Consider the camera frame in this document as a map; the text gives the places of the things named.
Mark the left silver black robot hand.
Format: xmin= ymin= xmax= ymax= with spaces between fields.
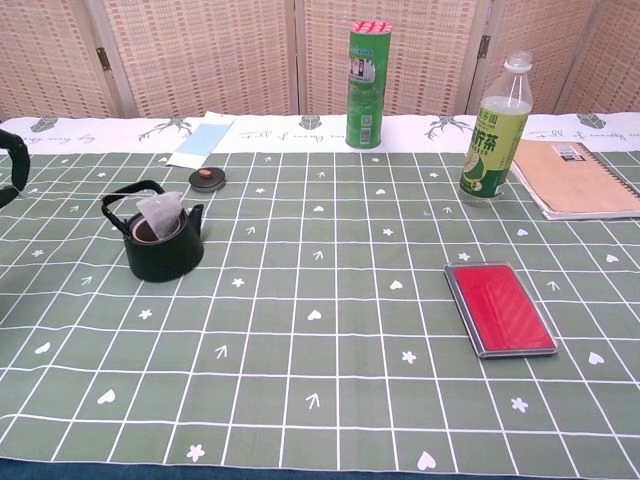
xmin=0 ymin=129 xmax=31 ymax=210

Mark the blue white paper packet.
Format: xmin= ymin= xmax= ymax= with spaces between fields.
xmin=164 ymin=111 xmax=236 ymax=169

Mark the grey tea bag with string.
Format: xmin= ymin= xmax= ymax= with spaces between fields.
xmin=20 ymin=187 xmax=185 ymax=241

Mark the red flat case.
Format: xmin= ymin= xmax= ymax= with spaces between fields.
xmin=443 ymin=261 xmax=559 ymax=360

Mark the black teapot with handle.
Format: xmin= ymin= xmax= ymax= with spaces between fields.
xmin=100 ymin=179 xmax=206 ymax=284

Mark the black teapot lid brown knob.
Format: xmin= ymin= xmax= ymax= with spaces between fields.
xmin=188 ymin=167 xmax=227 ymax=194

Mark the green cylindrical can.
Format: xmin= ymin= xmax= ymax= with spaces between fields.
xmin=344 ymin=18 xmax=393 ymax=151

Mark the green tea plastic bottle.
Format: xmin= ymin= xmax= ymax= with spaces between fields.
xmin=458 ymin=49 xmax=534 ymax=209

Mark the green checked tablecloth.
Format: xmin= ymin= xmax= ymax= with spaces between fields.
xmin=0 ymin=113 xmax=640 ymax=476

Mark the brown spiral notebook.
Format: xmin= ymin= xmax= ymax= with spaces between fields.
xmin=509 ymin=139 xmax=640 ymax=221

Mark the woven bamboo folding screen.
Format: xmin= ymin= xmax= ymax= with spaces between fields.
xmin=0 ymin=0 xmax=640 ymax=124

